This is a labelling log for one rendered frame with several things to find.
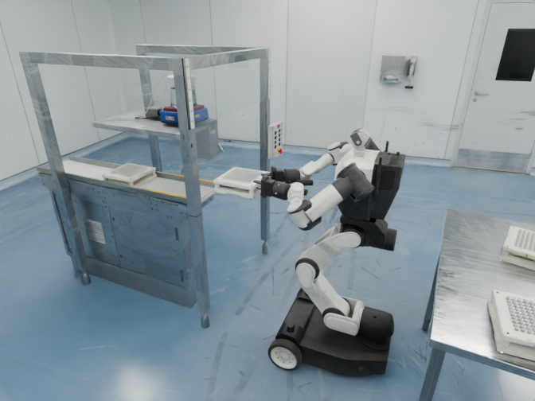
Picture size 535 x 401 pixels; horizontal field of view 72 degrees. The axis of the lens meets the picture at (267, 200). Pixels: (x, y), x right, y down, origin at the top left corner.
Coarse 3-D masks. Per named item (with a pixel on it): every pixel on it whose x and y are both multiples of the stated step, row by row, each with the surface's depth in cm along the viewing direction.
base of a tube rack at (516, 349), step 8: (488, 304) 138; (496, 320) 129; (496, 328) 126; (496, 336) 123; (496, 344) 122; (512, 344) 119; (504, 352) 119; (512, 352) 118; (520, 352) 117; (528, 352) 116
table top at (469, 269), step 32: (448, 224) 196; (480, 224) 196; (512, 224) 196; (448, 256) 169; (480, 256) 169; (448, 288) 148; (480, 288) 148; (512, 288) 148; (448, 320) 132; (480, 320) 132; (480, 352) 119
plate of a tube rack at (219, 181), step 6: (234, 168) 221; (240, 168) 221; (222, 174) 211; (216, 180) 203; (222, 180) 203; (228, 180) 203; (258, 180) 203; (234, 186) 199; (240, 186) 197; (246, 186) 196; (252, 186) 195
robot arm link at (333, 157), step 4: (328, 152) 221; (332, 152) 219; (336, 152) 218; (324, 156) 219; (328, 156) 219; (332, 156) 220; (336, 156) 219; (340, 156) 218; (320, 160) 217; (324, 160) 217; (328, 160) 218; (332, 160) 219; (336, 160) 220; (340, 160) 219; (320, 164) 215; (324, 164) 217; (328, 164) 218; (336, 164) 222; (324, 168) 218
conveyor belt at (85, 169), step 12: (48, 168) 271; (72, 168) 271; (84, 168) 271; (96, 168) 271; (108, 168) 271; (156, 180) 250; (168, 180) 250; (168, 192) 232; (180, 192) 232; (204, 192) 232
